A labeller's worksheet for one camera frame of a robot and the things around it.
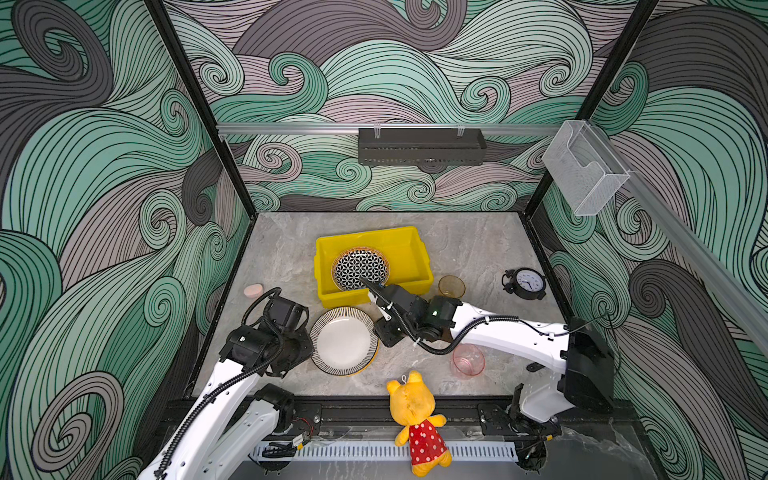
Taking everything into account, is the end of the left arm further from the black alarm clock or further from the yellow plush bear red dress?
the black alarm clock

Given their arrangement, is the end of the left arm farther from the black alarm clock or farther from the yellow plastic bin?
the black alarm clock

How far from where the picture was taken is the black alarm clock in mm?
968

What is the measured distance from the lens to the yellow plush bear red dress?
2.13ft

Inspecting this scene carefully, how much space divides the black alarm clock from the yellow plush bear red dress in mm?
459
